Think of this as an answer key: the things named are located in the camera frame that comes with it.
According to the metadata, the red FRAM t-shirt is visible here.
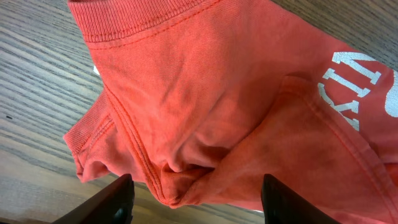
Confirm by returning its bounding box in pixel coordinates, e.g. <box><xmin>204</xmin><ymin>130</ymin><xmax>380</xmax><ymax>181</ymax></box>
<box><xmin>64</xmin><ymin>1</ymin><xmax>397</xmax><ymax>223</ymax></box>

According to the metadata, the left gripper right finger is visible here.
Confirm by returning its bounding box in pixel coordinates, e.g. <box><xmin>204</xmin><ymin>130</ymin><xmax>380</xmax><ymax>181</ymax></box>
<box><xmin>261</xmin><ymin>174</ymin><xmax>339</xmax><ymax>224</ymax></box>

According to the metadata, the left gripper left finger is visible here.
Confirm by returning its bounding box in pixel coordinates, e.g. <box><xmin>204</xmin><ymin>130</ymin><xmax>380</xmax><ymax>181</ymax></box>
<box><xmin>53</xmin><ymin>174</ymin><xmax>135</xmax><ymax>224</ymax></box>

